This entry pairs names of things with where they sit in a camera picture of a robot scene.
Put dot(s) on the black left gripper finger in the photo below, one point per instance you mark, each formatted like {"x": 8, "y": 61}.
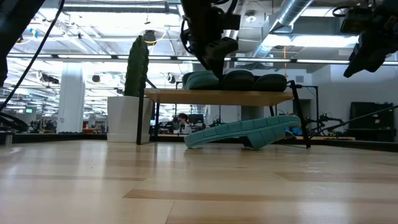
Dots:
{"x": 219, "y": 53}

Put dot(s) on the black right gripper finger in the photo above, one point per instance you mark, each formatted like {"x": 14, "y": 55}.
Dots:
{"x": 357, "y": 63}

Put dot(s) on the teal rubber slide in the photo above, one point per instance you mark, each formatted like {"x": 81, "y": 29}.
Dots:
{"x": 200, "y": 81}
{"x": 248, "y": 127}

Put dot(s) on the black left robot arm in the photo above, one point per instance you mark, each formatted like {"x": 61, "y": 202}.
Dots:
{"x": 15, "y": 25}

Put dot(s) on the background black robot arm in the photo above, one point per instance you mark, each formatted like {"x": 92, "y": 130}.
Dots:
{"x": 323, "y": 123}

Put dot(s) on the wooden shelf with black legs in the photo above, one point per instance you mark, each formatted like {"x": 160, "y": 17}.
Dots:
{"x": 217, "y": 97}

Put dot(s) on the black ceiling device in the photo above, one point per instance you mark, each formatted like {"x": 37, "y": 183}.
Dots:
{"x": 150, "y": 37}

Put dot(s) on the black cabinet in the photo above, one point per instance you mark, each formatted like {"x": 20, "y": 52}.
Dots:
{"x": 370, "y": 121}

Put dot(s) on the yellow hanging tag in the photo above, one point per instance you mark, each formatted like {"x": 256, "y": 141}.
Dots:
{"x": 285, "y": 62}

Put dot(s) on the green cactus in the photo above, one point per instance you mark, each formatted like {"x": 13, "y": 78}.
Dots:
{"x": 136, "y": 68}

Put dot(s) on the long ceiling light bar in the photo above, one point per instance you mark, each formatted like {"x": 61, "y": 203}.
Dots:
{"x": 93, "y": 56}

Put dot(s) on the white planter pot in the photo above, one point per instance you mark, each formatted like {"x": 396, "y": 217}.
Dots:
{"x": 124, "y": 118}

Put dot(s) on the white building column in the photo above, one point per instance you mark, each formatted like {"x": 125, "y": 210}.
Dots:
{"x": 71, "y": 99}

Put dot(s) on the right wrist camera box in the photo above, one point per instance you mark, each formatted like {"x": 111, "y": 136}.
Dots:
{"x": 354, "y": 20}

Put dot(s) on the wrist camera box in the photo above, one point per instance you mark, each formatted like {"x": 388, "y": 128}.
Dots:
{"x": 354, "y": 20}
{"x": 230, "y": 18}

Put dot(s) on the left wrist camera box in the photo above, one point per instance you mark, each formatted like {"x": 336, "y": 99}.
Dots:
{"x": 230, "y": 18}

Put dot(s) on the silver smooth ceiling duct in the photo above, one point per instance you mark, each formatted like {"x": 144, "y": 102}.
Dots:
{"x": 289, "y": 12}

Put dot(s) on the black metal table frame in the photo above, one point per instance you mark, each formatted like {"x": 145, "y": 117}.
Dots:
{"x": 62, "y": 138}
{"x": 373, "y": 145}

